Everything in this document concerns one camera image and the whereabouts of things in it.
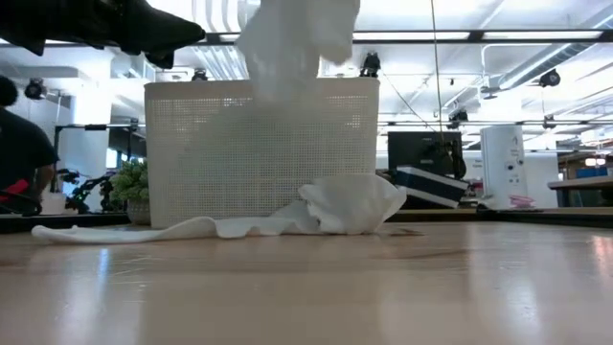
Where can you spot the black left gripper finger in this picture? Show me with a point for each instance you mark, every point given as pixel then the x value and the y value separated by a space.
pixel 167 40
pixel 158 19

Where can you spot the white long-sleeved garment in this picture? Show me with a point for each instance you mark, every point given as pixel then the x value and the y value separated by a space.
pixel 349 206

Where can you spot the black background robot arm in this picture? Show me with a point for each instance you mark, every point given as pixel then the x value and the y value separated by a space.
pixel 84 191

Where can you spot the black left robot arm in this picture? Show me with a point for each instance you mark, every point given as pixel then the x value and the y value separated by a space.
pixel 7 16

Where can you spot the black ceiling spotlight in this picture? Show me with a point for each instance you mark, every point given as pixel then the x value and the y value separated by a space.
pixel 200 75
pixel 550 78
pixel 34 89
pixel 370 64
pixel 458 119

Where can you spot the black background stand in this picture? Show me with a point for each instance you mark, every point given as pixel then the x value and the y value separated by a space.
pixel 96 127

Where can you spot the white perforated laundry basket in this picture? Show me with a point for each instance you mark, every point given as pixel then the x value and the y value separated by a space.
pixel 215 158

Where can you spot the person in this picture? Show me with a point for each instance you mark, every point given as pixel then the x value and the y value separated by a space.
pixel 19 144

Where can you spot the green potted plant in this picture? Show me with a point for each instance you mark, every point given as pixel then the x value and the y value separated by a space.
pixel 129 182

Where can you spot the black computer monitor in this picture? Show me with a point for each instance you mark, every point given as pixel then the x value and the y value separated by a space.
pixel 407 151

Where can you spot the navy box with white stripes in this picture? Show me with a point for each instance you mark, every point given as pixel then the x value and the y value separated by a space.
pixel 431 189

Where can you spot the black bag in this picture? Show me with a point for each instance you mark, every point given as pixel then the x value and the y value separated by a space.
pixel 450 163

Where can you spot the white upright appliance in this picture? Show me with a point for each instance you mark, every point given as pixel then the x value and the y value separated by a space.
pixel 500 163

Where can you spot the pink object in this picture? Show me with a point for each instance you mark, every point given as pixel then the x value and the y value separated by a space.
pixel 522 201

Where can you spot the wooden background desk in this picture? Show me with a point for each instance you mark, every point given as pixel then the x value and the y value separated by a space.
pixel 584 183

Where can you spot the blue box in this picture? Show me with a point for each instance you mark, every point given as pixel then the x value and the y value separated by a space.
pixel 591 172

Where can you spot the grey background rail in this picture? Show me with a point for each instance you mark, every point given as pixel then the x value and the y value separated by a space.
pixel 503 123

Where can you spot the grey ceiling duct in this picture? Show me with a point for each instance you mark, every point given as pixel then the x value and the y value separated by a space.
pixel 565 52

